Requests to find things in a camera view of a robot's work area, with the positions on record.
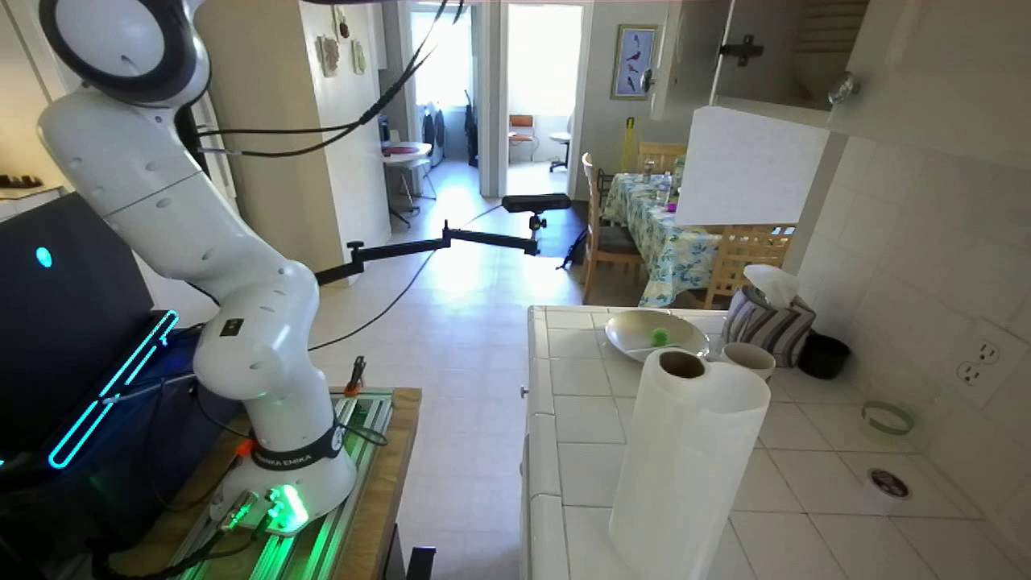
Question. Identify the white ceramic plate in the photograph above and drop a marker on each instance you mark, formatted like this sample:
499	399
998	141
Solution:
645	332

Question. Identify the framed bird picture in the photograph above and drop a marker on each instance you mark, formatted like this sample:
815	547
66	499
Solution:
637	63

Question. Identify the white paper towel roll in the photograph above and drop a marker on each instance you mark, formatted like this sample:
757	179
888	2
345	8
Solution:
688	471

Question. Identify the small green glass dish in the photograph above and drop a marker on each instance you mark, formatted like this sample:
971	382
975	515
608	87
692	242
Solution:
888	415

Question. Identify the floral cloth dining table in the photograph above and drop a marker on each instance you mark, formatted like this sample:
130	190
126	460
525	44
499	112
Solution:
661	235

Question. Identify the small round side table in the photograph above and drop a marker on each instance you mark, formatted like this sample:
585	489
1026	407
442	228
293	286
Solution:
407	155

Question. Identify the white wall cabinet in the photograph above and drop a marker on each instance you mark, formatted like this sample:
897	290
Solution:
945	76

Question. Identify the metal cabinet knob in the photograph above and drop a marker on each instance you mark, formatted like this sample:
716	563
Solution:
842	91

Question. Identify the black round container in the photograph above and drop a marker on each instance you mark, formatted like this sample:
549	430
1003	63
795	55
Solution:
821	355

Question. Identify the white cabinet door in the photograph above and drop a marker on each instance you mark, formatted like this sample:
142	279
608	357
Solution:
692	59

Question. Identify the black stereo camera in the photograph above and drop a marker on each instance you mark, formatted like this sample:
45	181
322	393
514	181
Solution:
537	200

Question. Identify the white paper napkin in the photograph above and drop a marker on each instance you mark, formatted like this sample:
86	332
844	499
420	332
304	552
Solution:
770	285

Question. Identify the metal robot mounting plate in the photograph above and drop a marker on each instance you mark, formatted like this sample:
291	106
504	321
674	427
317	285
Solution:
344	484

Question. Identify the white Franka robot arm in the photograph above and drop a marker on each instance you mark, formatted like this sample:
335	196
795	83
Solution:
181	225

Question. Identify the white flat board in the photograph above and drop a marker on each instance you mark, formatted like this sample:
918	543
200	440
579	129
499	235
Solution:
753	165

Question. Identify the green spiky ball brush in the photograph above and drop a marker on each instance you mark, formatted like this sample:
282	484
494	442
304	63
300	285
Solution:
659	337

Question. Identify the yellow green bottle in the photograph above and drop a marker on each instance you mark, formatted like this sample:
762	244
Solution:
629	147

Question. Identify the black control box blue light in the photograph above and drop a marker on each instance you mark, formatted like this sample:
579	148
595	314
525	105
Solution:
54	355

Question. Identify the dark wooden chair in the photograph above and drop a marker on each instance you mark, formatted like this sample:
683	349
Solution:
598	228

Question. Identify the striped napkin holder bag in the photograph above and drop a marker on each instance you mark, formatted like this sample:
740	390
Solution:
767	326

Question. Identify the white wall outlet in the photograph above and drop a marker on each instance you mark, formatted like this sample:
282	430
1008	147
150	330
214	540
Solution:
978	361

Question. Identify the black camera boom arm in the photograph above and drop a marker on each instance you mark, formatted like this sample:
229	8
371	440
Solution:
429	244

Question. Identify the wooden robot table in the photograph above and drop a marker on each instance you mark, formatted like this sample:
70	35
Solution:
375	502

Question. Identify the light wooden chair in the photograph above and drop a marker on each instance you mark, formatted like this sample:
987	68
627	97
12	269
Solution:
746	259

